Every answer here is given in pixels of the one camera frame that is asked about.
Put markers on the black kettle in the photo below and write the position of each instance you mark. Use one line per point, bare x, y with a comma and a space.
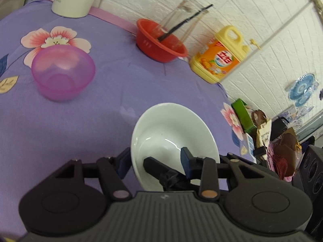
278, 127

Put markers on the pink plastic bowl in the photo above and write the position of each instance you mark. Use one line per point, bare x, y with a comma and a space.
63, 75

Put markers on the blue paper fan decoration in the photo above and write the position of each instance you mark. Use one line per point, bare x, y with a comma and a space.
301, 89

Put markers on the black stirring stick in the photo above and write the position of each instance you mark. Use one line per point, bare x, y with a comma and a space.
186, 21

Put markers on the pink table mat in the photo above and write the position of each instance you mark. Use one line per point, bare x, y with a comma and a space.
111, 17

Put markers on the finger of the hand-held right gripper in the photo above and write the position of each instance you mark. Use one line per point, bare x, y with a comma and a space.
156, 165

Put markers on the brown bag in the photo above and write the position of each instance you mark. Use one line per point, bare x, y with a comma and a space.
287, 143

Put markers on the green box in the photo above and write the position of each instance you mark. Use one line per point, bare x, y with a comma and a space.
242, 116

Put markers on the purple floral tablecloth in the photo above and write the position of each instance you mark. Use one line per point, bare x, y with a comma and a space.
113, 93

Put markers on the red mesh bag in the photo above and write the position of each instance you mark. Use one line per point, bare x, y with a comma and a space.
280, 166

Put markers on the yellow detergent bottle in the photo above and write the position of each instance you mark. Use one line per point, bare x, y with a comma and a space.
217, 60

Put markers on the glass jar with stick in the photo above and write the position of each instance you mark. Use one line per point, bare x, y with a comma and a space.
188, 7

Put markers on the red plastic basket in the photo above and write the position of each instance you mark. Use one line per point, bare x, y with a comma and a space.
151, 45

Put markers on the black speaker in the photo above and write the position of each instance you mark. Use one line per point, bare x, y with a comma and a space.
313, 169

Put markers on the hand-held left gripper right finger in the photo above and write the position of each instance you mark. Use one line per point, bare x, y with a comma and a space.
186, 161

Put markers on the white patterned ceramic bowl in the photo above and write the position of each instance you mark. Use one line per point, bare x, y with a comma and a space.
171, 126

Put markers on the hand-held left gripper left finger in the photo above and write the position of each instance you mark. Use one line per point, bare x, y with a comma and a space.
125, 162

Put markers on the white paper bag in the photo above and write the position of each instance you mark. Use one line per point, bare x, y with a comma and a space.
265, 133

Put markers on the black power adapter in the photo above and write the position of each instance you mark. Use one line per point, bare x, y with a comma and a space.
260, 151

